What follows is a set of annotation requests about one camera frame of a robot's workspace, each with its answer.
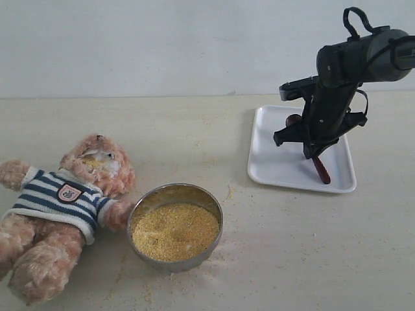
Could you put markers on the dark red wooden spoon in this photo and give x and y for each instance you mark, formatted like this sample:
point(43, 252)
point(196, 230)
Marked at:
point(320, 168)

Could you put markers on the tan teddy bear striped sweater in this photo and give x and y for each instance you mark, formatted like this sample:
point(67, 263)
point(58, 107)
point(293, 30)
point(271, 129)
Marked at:
point(57, 213)

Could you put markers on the steel bowl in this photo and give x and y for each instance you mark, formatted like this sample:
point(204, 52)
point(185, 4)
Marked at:
point(172, 194)

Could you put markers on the white plastic tray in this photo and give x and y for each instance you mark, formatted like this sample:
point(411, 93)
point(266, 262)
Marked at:
point(286, 165)

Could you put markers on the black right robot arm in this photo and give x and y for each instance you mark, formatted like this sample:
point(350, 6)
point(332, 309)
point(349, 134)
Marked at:
point(342, 69)

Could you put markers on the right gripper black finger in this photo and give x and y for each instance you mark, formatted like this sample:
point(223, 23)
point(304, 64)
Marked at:
point(290, 134)
point(315, 147)

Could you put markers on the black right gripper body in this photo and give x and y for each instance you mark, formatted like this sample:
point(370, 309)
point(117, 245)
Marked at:
point(328, 116)

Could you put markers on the yellow millet grains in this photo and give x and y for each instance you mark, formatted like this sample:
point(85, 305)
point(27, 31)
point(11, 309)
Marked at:
point(175, 232)

